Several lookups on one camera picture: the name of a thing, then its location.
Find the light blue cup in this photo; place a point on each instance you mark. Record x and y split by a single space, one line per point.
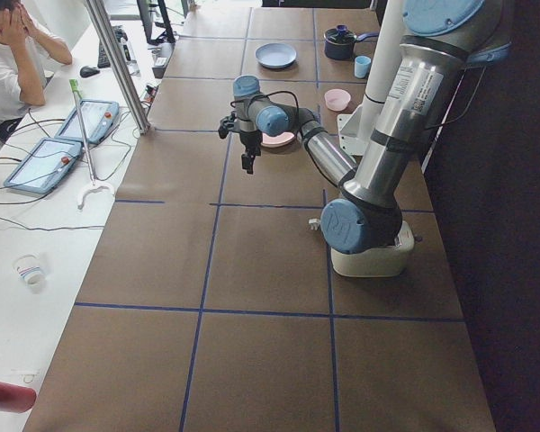
362 65

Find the pink plate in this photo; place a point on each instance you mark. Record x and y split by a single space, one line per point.
273 142

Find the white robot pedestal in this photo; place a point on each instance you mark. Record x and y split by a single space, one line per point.
355 129

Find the pink bowl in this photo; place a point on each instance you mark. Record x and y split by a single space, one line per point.
337 100

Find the cream toaster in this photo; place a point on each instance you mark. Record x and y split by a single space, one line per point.
379 261

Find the red cylinder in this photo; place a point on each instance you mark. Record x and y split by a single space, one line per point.
15 398

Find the black computer mouse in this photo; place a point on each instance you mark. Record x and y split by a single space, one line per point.
87 71

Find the grabber stick green handle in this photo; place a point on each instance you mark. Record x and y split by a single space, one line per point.
95 184

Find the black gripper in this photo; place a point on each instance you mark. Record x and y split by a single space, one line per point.
250 140

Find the teach pendant tablet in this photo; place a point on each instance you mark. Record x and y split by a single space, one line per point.
98 118
45 166

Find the paper cup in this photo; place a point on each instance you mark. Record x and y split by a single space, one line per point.
29 269

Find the black keyboard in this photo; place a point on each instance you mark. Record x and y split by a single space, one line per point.
103 60

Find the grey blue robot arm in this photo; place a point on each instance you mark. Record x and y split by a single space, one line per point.
422 46

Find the aluminium frame post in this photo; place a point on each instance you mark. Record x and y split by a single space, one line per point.
104 30

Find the near teach pendant tablet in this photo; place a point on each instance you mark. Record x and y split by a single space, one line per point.
45 166

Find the blue plate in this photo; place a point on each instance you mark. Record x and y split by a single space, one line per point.
276 55

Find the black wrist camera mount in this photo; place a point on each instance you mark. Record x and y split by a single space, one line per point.
227 125

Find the dark blue saucepan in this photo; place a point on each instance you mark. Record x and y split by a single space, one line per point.
339 42

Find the far teach pendant tablet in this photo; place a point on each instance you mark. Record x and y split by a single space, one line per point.
98 118

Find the seated person white shirt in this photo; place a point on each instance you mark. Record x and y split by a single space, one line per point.
24 44

